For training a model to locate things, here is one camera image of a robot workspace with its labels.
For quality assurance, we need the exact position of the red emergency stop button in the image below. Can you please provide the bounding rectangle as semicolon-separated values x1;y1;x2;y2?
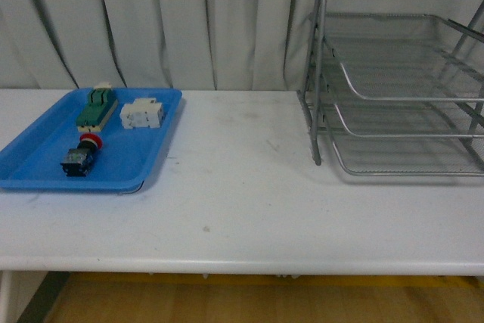
60;133;103;177

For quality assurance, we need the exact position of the silver mesh three-tier rack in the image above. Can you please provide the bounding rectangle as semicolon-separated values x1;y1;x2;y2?
297;0;483;177

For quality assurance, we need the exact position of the white circuit breaker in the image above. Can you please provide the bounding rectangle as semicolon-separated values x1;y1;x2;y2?
119;98;164;129

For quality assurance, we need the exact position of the white curtain backdrop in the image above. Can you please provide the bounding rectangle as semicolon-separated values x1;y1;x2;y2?
1;0;312;91

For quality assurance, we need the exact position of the blue plastic tray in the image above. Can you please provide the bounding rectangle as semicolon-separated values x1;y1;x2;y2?
1;89;182;192

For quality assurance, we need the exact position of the green terminal block switch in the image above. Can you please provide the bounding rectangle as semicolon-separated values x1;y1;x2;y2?
76;82;119;132

